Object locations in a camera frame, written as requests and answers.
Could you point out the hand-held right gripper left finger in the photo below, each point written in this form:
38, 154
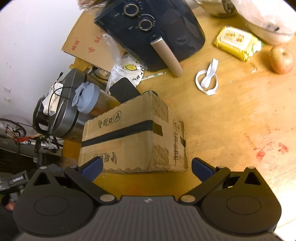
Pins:
93, 167

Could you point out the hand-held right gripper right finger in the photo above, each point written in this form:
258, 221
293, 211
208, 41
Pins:
200, 168

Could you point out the taped cardboard box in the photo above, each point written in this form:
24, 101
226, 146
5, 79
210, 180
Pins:
129, 143

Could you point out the wooden desktop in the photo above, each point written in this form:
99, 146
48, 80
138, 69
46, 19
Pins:
231, 129

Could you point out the black wheel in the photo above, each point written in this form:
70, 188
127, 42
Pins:
22, 127

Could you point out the steel rice cooker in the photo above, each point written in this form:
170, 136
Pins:
69, 115

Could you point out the clear shaker bottle grey lid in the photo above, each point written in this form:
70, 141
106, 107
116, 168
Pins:
92, 97

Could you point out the black phone stand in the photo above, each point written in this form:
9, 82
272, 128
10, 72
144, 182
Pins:
124, 90

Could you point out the wrapped disposable chopsticks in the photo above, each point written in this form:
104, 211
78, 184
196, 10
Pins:
153, 75

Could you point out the white plastic bag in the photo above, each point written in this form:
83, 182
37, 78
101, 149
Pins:
127, 67

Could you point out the metal paper clip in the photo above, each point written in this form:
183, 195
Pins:
254, 67

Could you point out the flat cardboard sheet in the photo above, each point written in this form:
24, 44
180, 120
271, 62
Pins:
83, 39

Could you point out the yellow wet wipes pack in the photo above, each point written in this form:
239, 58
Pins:
235, 42

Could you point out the apple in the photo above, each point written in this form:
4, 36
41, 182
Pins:
282, 59

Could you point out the black air fryer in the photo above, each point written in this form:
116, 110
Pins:
161, 30

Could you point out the white bowl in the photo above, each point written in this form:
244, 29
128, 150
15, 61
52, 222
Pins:
266, 20

